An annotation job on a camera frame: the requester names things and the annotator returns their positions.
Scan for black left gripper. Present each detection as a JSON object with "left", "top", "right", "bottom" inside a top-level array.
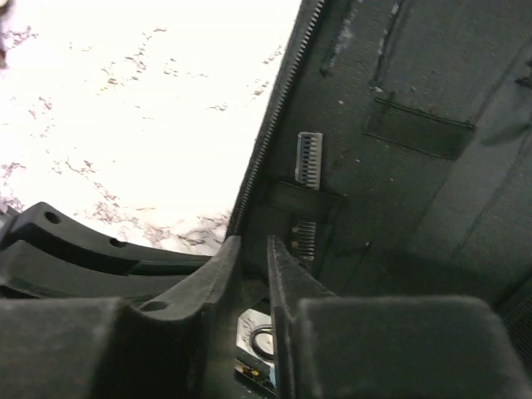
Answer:
[{"left": 1, "top": 202, "right": 208, "bottom": 299}]

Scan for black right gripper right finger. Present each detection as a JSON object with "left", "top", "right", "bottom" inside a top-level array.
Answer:
[{"left": 267, "top": 236, "right": 526, "bottom": 398}]

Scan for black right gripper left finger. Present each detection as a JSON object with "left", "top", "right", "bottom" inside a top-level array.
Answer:
[{"left": 1, "top": 236, "right": 241, "bottom": 398}]

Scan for silver thinning scissors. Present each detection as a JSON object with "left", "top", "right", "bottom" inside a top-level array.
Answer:
[{"left": 292, "top": 132, "right": 323, "bottom": 268}]

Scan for black zip tool case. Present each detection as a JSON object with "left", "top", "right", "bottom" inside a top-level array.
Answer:
[{"left": 228, "top": 1, "right": 531, "bottom": 398}]

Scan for silver hair scissors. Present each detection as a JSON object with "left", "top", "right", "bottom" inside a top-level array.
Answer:
[{"left": 249, "top": 325, "right": 274, "bottom": 362}]

